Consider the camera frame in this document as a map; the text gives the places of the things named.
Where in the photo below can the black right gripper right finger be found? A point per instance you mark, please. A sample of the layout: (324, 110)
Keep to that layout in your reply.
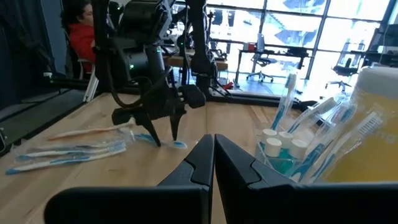
(311, 205)

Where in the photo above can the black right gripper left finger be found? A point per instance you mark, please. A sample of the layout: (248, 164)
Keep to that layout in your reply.
(140, 205)

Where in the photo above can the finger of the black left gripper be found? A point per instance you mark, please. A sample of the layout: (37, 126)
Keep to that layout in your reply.
(175, 123)
(149, 127)

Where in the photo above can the blue and white toothbrush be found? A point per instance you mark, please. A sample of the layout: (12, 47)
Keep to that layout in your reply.
(346, 113)
(178, 144)
(370, 124)
(291, 81)
(325, 107)
(62, 161)

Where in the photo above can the small blue mouthwash bottle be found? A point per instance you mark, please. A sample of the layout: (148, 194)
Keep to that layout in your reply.
(285, 137)
(273, 147)
(298, 147)
(269, 133)

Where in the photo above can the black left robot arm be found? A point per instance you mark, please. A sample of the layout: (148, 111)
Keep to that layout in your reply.
(143, 18)

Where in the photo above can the clear acrylic organizer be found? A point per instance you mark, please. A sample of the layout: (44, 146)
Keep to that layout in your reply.
(264, 155)

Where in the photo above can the yellow canister with white lid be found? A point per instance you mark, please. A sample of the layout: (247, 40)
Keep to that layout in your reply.
(379, 155)

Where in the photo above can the person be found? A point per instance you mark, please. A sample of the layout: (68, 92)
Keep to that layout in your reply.
(82, 37)

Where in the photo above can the black office chair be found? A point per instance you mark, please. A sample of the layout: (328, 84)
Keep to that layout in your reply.
(260, 62)
(343, 67)

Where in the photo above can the dark office desk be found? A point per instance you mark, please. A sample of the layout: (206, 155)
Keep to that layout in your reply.
(273, 51)

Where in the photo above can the black aluminium table frame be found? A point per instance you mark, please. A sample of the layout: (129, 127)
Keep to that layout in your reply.
(264, 99)

